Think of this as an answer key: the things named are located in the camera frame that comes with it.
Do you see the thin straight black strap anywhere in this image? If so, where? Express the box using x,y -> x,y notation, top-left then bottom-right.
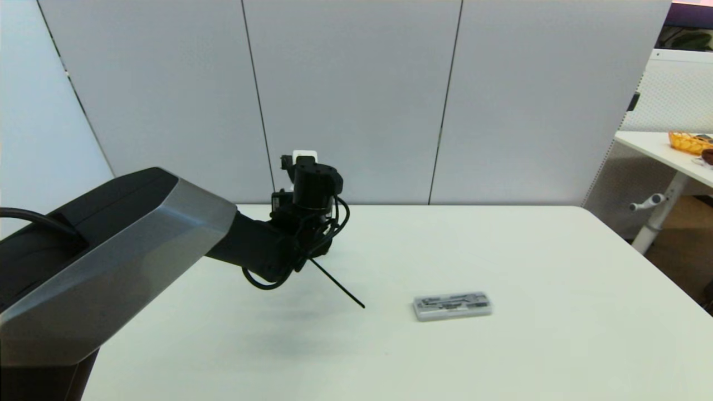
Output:
308,257 -> 367,309

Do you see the white height-adjustable desk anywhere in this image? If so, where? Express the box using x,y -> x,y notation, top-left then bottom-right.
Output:
614,131 -> 713,255

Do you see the white perforated partition panel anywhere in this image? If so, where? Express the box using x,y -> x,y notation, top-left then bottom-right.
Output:
582,49 -> 713,240

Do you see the white desk crank handle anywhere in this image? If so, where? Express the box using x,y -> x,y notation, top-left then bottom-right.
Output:
629,193 -> 667,212

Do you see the orange woven basket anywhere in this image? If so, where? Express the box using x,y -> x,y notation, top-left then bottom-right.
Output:
668,131 -> 713,155

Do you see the clear plastic tool case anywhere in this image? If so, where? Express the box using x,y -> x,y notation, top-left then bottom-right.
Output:
413,291 -> 494,322

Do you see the thick black elbow cable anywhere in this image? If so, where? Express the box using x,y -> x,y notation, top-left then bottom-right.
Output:
0,207 -> 84,246

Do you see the green potted plant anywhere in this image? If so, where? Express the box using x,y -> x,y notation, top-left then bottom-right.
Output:
657,28 -> 713,52

